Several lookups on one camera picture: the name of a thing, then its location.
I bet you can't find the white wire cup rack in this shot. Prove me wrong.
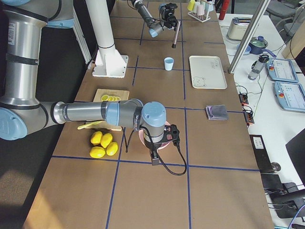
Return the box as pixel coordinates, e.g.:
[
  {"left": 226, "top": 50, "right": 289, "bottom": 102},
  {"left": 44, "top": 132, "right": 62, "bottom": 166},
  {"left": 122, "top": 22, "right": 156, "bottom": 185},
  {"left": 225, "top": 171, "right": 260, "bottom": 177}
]
[{"left": 187, "top": 0, "right": 214, "bottom": 22}]

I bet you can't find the yellow lemon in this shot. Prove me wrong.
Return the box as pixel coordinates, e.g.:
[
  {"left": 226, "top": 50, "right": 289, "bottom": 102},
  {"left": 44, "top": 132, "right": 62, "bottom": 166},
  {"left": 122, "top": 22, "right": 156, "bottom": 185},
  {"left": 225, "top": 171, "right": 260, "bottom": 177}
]
[
  {"left": 106, "top": 142, "right": 118, "bottom": 156},
  {"left": 90, "top": 146, "right": 106, "bottom": 158},
  {"left": 100, "top": 133, "right": 113, "bottom": 148},
  {"left": 90, "top": 131, "right": 103, "bottom": 146}
]

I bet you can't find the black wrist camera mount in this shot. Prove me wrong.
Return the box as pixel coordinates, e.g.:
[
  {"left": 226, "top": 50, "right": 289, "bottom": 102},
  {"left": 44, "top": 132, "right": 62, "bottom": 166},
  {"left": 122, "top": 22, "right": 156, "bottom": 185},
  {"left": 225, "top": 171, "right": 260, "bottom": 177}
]
[{"left": 163, "top": 124, "right": 180, "bottom": 147}]

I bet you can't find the red bottle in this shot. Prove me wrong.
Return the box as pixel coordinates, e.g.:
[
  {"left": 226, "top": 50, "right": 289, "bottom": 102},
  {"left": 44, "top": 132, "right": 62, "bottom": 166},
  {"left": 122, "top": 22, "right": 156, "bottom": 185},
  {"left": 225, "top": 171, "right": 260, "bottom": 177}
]
[{"left": 218, "top": 0, "right": 230, "bottom": 21}]

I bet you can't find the yellow-green cup on rack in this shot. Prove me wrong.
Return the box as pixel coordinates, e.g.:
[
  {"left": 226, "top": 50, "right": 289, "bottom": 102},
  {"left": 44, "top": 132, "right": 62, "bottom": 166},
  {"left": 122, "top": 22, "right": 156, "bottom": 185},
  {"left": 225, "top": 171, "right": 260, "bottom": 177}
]
[{"left": 187, "top": 0, "right": 196, "bottom": 11}]

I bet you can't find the teach pendant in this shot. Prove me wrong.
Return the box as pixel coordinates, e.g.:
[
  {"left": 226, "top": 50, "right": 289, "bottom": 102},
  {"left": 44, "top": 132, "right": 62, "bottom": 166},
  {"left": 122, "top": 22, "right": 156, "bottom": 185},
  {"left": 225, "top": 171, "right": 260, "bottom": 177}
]
[
  {"left": 274, "top": 81, "right": 305, "bottom": 113},
  {"left": 266, "top": 58, "right": 299, "bottom": 83}
]

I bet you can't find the blue pot with lid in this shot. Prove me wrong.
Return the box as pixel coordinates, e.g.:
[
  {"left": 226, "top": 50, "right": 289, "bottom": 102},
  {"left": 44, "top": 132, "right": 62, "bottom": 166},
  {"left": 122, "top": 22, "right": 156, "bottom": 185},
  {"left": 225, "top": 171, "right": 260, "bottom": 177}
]
[{"left": 249, "top": 36, "right": 276, "bottom": 58}]

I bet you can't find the cream bear tray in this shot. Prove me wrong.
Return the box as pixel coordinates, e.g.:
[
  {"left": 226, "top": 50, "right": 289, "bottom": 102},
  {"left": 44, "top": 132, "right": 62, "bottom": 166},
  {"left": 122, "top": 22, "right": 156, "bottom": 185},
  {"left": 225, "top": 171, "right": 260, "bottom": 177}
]
[{"left": 189, "top": 55, "right": 227, "bottom": 90}]

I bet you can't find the pink cup on rack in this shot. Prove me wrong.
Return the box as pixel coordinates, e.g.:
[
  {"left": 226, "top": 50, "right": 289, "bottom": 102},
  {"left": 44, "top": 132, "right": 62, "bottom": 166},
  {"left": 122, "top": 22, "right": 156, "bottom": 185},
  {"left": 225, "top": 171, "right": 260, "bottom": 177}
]
[{"left": 196, "top": 4, "right": 205, "bottom": 16}]

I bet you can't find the wooden cutting board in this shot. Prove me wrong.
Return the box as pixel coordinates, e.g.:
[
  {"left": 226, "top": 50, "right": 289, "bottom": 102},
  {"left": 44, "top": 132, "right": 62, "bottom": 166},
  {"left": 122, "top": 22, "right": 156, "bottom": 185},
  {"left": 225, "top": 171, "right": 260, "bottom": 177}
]
[{"left": 85, "top": 89, "right": 129, "bottom": 131}]

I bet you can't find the upper teach pendant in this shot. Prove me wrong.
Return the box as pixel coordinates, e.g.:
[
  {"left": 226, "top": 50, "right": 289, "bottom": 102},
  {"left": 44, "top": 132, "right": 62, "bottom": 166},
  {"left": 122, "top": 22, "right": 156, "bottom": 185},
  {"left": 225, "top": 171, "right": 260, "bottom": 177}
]
[{"left": 266, "top": 58, "right": 299, "bottom": 83}]

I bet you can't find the cream toaster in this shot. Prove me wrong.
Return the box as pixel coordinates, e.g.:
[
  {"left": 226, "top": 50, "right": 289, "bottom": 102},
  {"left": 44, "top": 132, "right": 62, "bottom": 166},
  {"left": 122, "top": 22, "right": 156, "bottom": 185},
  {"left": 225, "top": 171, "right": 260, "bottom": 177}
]
[{"left": 227, "top": 17, "right": 251, "bottom": 41}]

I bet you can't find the yellow lemon front left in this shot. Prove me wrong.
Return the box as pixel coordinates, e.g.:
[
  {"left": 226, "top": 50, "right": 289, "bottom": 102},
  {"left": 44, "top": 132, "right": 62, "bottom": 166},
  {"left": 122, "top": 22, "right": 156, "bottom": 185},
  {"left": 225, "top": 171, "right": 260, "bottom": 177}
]
[{"left": 90, "top": 146, "right": 106, "bottom": 158}]

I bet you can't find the black power strip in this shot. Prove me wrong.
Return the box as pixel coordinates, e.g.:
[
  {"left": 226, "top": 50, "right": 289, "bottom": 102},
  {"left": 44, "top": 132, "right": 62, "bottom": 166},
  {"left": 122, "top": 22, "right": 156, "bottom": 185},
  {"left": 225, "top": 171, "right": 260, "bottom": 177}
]
[{"left": 238, "top": 93, "right": 254, "bottom": 126}]

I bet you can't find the yellow lemon back right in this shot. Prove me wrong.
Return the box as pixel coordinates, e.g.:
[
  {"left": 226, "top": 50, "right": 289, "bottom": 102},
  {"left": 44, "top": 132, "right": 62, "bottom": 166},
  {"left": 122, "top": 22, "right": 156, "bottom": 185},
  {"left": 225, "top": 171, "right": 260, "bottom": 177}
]
[{"left": 100, "top": 133, "right": 113, "bottom": 148}]

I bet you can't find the clear water bottle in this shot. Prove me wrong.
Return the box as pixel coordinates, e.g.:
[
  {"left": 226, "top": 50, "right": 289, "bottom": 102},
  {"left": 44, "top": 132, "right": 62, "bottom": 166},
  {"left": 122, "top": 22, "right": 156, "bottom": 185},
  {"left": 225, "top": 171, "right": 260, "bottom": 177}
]
[{"left": 248, "top": 54, "right": 269, "bottom": 80}]

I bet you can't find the lower teach pendant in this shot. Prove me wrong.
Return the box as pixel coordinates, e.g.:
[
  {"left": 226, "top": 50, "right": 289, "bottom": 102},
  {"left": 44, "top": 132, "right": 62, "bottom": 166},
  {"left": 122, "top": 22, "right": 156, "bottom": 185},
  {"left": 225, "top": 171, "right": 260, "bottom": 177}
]
[{"left": 274, "top": 81, "right": 305, "bottom": 113}]

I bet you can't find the yellow lemon front right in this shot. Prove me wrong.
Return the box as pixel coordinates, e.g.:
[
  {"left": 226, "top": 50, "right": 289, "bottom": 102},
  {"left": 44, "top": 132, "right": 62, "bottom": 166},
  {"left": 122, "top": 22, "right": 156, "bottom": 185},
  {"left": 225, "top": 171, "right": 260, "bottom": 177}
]
[{"left": 106, "top": 142, "right": 118, "bottom": 156}]

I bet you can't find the aluminium frame post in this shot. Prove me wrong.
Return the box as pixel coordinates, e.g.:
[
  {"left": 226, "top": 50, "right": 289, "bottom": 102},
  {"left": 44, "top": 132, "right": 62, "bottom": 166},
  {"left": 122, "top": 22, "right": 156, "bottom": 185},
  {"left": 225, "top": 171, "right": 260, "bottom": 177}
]
[{"left": 228, "top": 0, "right": 270, "bottom": 73}]

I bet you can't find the steel muddler black tip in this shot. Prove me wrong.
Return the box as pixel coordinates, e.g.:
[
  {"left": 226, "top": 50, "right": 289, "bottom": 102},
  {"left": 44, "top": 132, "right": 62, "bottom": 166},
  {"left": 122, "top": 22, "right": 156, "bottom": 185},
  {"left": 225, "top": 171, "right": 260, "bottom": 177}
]
[{"left": 172, "top": 20, "right": 181, "bottom": 49}]

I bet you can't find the grey folded cloth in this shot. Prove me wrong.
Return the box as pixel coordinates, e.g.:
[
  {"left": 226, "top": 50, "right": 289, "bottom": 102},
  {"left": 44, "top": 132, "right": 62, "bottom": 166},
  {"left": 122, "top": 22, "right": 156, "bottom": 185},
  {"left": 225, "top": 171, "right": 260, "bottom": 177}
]
[{"left": 206, "top": 104, "right": 229, "bottom": 120}]

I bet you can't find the lemon slices row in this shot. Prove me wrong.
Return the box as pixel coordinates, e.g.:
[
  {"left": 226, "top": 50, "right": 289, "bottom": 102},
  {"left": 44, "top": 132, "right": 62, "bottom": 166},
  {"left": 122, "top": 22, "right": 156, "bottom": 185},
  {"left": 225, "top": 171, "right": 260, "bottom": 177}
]
[{"left": 100, "top": 94, "right": 121, "bottom": 102}]

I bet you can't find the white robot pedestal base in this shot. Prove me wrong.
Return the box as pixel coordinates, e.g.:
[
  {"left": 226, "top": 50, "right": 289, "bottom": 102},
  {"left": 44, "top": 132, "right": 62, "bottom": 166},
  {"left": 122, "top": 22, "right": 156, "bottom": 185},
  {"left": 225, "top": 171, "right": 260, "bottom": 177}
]
[{"left": 86, "top": 0, "right": 129, "bottom": 78}]

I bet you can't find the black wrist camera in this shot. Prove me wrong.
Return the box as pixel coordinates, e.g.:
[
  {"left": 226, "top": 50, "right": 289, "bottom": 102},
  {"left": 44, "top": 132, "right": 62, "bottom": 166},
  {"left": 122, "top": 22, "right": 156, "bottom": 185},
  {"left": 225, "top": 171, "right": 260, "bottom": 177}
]
[{"left": 159, "top": 3, "right": 178, "bottom": 14}]

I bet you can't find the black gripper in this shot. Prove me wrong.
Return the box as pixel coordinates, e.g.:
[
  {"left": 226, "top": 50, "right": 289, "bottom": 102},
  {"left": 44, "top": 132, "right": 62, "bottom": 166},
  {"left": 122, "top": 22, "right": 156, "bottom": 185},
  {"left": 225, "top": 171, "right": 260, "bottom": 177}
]
[
  {"left": 163, "top": 13, "right": 178, "bottom": 30},
  {"left": 144, "top": 142, "right": 162, "bottom": 166}
]

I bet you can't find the yellow-green plastic knife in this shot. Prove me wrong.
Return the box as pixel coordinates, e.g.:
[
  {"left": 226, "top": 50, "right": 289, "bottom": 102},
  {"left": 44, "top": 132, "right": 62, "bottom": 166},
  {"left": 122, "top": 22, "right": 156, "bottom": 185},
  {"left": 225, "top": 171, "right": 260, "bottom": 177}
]
[{"left": 77, "top": 120, "right": 102, "bottom": 130}]

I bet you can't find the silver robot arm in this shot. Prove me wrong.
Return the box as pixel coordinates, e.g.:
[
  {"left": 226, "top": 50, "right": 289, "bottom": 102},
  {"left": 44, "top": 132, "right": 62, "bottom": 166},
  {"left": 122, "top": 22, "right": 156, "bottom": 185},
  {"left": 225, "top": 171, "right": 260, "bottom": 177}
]
[
  {"left": 0, "top": 12, "right": 142, "bottom": 176},
  {"left": 132, "top": 0, "right": 181, "bottom": 38}
]

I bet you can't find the pink bowl of ice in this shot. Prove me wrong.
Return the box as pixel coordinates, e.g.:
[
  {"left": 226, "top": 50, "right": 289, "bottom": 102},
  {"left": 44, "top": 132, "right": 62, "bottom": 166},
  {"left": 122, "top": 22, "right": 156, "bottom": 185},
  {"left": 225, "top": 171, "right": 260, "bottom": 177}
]
[{"left": 138, "top": 130, "right": 170, "bottom": 149}]

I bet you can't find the light blue plastic cup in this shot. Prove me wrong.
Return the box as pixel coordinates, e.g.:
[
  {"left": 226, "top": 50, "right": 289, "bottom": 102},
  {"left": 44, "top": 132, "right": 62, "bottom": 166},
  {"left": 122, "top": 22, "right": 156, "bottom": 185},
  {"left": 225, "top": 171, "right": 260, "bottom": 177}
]
[{"left": 164, "top": 57, "right": 174, "bottom": 71}]

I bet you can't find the yellow lemon back left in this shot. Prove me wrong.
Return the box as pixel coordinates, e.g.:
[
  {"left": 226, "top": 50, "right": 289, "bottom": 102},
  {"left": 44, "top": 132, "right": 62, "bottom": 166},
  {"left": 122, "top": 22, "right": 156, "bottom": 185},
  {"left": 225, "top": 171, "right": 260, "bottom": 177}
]
[{"left": 90, "top": 131, "right": 103, "bottom": 146}]

